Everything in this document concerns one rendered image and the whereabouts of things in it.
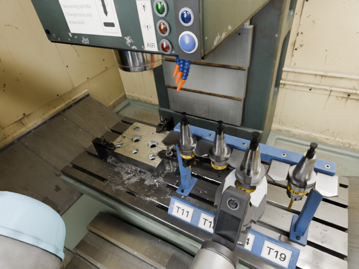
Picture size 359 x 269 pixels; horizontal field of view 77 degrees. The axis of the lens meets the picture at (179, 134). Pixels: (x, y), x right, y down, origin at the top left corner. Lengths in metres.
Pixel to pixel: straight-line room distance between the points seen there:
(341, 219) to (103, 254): 0.93
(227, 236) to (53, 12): 0.60
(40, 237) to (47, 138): 1.50
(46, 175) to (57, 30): 1.07
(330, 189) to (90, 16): 0.66
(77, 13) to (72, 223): 1.09
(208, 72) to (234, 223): 0.88
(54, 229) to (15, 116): 1.48
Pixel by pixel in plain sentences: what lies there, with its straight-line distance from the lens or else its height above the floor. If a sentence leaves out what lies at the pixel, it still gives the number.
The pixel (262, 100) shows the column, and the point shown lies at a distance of 1.21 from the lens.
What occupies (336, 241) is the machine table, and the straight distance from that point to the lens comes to 0.97.
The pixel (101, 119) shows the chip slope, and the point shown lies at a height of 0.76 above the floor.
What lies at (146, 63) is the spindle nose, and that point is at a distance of 0.71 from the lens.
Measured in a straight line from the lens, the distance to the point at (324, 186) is 0.66.
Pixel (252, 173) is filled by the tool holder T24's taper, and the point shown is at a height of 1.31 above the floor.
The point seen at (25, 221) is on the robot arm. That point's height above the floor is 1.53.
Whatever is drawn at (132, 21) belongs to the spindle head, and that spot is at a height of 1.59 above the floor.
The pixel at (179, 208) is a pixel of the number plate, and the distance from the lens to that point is 0.89.
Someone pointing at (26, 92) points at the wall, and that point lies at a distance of 1.72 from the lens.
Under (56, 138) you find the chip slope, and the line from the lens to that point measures 1.72.
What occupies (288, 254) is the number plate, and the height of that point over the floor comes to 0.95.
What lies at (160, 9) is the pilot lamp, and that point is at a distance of 0.43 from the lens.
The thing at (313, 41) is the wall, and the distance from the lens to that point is 1.45.
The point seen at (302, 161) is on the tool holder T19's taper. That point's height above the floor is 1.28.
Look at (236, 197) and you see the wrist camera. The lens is 0.42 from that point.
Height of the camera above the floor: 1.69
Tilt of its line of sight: 39 degrees down
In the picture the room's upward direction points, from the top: 7 degrees counter-clockwise
